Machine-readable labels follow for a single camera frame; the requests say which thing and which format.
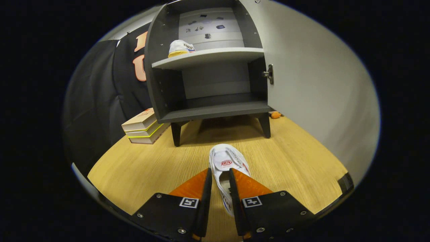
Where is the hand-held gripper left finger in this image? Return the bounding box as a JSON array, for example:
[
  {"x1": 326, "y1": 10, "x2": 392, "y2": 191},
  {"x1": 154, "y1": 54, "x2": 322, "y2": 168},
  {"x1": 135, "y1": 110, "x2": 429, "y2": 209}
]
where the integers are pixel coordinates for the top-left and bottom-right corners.
[{"x1": 132, "y1": 167, "x2": 213, "y2": 242}]

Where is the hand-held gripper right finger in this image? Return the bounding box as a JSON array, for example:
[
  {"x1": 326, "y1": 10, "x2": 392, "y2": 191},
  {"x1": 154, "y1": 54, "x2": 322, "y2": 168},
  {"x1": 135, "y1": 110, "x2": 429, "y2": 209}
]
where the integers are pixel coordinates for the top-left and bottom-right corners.
[{"x1": 229, "y1": 168, "x2": 316, "y2": 241}]

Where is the white shoe red logo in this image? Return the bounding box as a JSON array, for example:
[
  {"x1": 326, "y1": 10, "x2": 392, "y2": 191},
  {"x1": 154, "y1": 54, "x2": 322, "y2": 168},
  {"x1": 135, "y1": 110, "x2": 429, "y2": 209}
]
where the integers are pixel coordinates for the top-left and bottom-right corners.
[{"x1": 209, "y1": 144, "x2": 252, "y2": 217}]

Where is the grey shoe cabinet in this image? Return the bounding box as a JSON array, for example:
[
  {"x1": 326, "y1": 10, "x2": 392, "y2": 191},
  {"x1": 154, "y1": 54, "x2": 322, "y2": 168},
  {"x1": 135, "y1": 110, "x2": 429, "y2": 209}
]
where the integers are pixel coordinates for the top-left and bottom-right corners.
[{"x1": 144, "y1": 0, "x2": 274, "y2": 147}]

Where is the beige shoe cabinet door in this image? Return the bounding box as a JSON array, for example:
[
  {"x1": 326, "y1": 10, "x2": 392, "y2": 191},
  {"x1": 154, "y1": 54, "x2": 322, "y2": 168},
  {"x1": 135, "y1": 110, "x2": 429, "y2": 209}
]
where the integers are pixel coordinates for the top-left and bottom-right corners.
[{"x1": 240, "y1": 0, "x2": 382, "y2": 185}]

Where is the white shoe yellow sole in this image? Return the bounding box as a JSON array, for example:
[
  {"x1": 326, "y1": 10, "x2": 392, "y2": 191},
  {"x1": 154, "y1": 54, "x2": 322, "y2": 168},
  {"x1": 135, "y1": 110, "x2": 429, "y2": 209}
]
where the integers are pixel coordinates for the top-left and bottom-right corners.
[{"x1": 168, "y1": 40, "x2": 196, "y2": 58}]

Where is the metal door hinge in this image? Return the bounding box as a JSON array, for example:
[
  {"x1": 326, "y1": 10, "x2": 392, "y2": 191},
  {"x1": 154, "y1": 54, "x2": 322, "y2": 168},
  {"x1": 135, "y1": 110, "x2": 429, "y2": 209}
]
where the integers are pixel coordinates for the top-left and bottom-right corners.
[{"x1": 263, "y1": 64, "x2": 274, "y2": 85}]

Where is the white box yellow-green trim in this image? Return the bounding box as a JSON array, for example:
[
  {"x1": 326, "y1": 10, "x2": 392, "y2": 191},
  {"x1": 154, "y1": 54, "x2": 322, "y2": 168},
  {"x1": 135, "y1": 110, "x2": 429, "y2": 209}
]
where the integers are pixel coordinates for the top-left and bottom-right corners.
[
  {"x1": 125, "y1": 122, "x2": 164, "y2": 137},
  {"x1": 129, "y1": 124, "x2": 171, "y2": 145}
]

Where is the black backdrop cloth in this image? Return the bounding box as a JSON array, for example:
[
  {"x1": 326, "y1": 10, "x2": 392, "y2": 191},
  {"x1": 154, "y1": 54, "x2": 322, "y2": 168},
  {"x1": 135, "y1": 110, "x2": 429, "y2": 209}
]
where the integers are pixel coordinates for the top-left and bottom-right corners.
[{"x1": 62, "y1": 22, "x2": 153, "y2": 177}]

